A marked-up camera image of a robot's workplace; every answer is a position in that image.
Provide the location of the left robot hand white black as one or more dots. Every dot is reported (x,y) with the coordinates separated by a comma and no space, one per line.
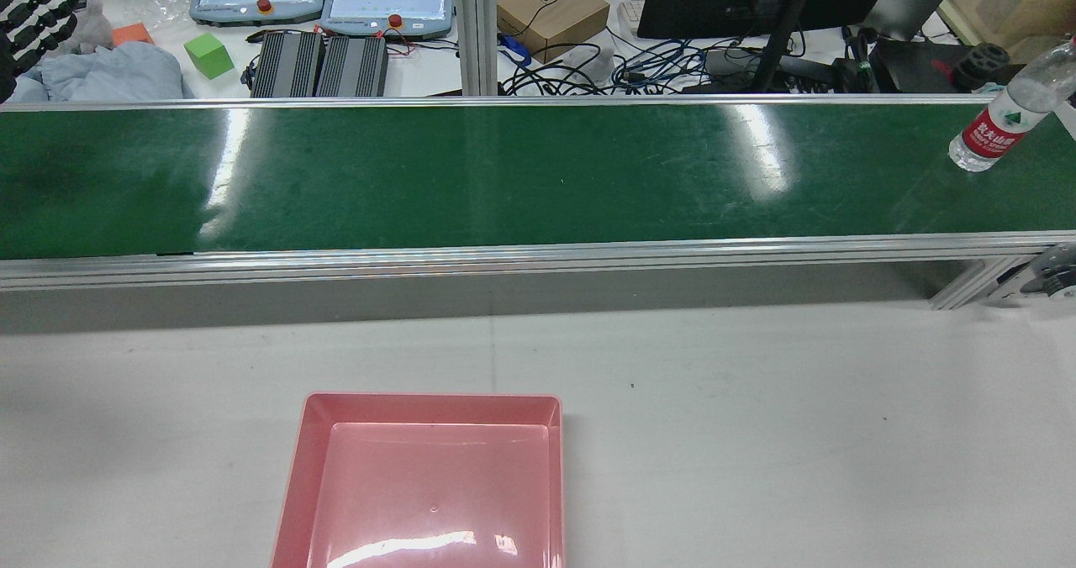
(34,3)

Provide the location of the clear water bottle red label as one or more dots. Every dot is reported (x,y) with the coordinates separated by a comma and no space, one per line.
(996,127)

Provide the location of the pink plastic basket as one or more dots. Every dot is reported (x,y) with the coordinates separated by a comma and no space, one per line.
(429,484)

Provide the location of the white keyboard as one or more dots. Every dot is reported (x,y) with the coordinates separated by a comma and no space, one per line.
(629,18)

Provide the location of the brown cardboard box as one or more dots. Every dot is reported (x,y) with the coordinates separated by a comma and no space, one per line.
(546,9)

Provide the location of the grey plush toy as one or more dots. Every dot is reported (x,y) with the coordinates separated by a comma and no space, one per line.
(91,30)

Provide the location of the light blue cloth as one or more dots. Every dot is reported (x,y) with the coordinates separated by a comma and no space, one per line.
(109,72)

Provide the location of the orange cube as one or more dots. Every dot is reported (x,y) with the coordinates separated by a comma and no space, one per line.
(133,35)

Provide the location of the black monitor with stand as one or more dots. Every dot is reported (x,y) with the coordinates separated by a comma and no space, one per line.
(714,1)

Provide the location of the clear plastic bag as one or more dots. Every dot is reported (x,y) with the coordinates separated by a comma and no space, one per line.
(160,1)

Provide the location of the green foam cube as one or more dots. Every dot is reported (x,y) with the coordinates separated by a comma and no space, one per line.
(208,55)

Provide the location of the black finned power box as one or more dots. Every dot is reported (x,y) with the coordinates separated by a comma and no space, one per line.
(290,64)
(353,65)

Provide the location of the black equipment box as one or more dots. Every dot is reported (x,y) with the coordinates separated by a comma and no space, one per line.
(908,68)

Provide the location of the black ribbed roller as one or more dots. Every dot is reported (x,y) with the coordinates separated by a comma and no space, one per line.
(983,64)

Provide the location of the wooden block with hole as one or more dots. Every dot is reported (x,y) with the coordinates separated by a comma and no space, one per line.
(1025,5)

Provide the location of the grey conveyor motor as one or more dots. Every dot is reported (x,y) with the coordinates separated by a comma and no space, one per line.
(1055,274)

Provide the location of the aluminium profile post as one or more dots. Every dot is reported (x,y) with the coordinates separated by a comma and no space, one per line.
(476,30)

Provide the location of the green conveyor belt aluminium frame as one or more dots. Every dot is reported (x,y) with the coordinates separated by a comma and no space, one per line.
(504,181)

